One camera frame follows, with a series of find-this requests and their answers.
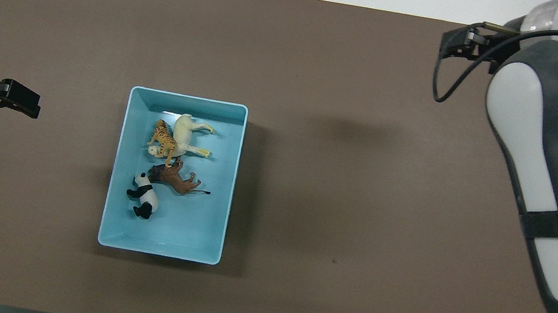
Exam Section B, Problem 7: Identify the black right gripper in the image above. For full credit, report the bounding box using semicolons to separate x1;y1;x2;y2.
437;21;523;78

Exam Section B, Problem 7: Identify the orange striped tiger toy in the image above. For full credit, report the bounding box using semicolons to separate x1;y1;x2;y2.
144;117;182;169

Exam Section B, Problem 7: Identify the black and white panda toy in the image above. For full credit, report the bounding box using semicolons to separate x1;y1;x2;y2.
122;170;164;222

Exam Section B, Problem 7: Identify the brown lion toy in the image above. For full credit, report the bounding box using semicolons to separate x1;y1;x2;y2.
145;154;216;200

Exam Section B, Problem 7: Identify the light blue storage box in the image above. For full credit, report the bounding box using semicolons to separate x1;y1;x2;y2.
96;84;251;267

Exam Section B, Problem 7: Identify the brown table mat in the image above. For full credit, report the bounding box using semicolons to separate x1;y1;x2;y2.
0;0;558;313

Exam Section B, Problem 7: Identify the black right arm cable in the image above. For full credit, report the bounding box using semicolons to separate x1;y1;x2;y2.
429;11;558;122

